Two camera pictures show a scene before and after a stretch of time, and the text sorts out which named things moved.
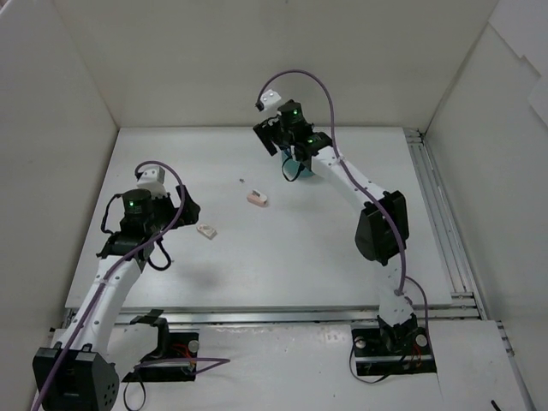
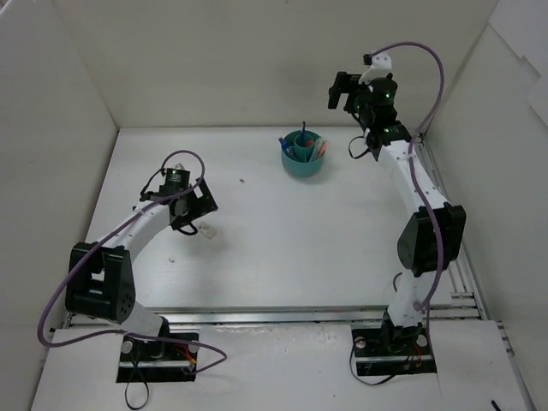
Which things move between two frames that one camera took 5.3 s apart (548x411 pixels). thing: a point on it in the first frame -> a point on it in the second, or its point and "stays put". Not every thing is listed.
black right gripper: x=265 y=135 -> x=342 y=86
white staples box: x=206 y=230 stays put
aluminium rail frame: x=465 y=308 stays put
